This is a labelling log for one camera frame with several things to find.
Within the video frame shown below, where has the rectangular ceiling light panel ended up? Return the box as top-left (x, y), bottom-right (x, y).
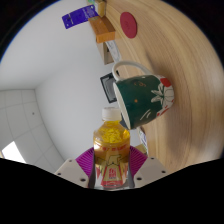
top-left (1, 140), bottom-right (27, 164)

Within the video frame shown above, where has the orange-brown wooden box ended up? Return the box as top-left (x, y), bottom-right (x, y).
top-left (88, 15), bottom-right (117, 44)

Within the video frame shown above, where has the green floral ceramic mug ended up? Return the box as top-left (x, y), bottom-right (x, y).
top-left (111, 60), bottom-right (175, 130)

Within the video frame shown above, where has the white printed leaflet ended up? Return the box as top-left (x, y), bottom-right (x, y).
top-left (137, 127), bottom-right (149, 155)

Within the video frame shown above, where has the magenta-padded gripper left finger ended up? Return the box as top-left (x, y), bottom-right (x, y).
top-left (54, 147), bottom-right (97, 189)

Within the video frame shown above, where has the purple standing pouch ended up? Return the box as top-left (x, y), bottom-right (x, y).
top-left (61, 4), bottom-right (100, 30)

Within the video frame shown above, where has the flat round red coaster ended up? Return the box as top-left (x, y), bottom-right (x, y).
top-left (119, 11), bottom-right (138, 39)

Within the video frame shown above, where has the yellow tea drink bottle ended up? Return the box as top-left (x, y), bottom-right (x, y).
top-left (92, 107), bottom-right (131, 190)

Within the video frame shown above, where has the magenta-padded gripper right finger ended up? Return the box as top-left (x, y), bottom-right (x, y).
top-left (127, 145), bottom-right (170, 189)

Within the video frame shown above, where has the small tan labelled box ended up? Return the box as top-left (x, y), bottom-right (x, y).
top-left (94, 0), bottom-right (108, 18)

